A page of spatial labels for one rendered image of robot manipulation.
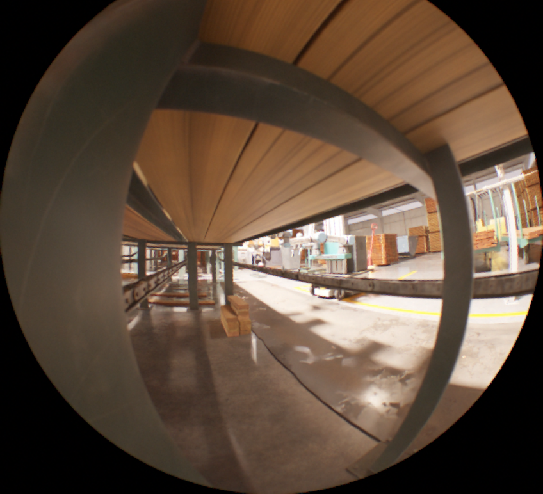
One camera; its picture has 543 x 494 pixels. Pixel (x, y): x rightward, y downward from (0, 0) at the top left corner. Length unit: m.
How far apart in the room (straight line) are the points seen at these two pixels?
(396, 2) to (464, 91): 0.12
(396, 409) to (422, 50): 0.89
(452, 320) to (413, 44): 0.32
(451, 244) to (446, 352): 0.16
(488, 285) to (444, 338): 0.16
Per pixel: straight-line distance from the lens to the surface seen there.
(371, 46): 0.16
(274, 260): 8.99
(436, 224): 11.22
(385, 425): 0.79
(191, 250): 1.99
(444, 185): 0.30
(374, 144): 0.18
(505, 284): 0.44
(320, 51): 0.15
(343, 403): 0.85
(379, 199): 0.59
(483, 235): 3.27
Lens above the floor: 0.64
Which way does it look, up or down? 10 degrees up
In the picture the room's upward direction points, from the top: 1 degrees counter-clockwise
